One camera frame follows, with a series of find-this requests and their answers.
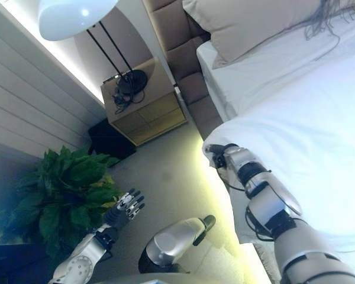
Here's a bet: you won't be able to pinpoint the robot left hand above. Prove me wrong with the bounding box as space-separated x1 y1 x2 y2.
103 188 146 229

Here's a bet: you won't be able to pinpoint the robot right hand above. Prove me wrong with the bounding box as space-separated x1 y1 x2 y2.
203 143 239 170

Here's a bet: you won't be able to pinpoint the white duvet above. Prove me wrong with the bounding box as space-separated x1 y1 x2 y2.
201 70 355 255

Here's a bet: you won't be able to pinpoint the silver robot left leg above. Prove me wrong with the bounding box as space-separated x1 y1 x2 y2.
138 214 217 275

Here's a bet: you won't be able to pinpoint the green potted plant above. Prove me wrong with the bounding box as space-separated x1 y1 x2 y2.
4 145 124 261

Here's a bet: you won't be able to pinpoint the black box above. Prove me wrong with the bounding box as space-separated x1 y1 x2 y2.
88 119 137 160

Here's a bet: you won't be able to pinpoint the wooden nightstand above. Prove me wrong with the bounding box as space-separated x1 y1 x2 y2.
99 57 188 146

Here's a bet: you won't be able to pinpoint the silver robot torso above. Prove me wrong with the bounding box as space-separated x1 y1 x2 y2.
106 272 202 284

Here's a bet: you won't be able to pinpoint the tufted upholstered headboard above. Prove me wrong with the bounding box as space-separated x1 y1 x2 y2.
141 0 225 140

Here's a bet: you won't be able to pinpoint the beige pillow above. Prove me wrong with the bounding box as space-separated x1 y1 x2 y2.
182 0 323 69

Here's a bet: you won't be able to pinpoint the white shade table lamp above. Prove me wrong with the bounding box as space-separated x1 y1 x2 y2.
37 0 149 96

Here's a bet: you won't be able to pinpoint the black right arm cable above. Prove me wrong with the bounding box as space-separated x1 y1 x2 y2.
223 167 275 242

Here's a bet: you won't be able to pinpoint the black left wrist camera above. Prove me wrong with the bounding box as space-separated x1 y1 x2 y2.
95 227 119 246

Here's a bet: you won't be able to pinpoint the tangled dark cables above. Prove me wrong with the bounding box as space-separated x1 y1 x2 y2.
105 70 146 115

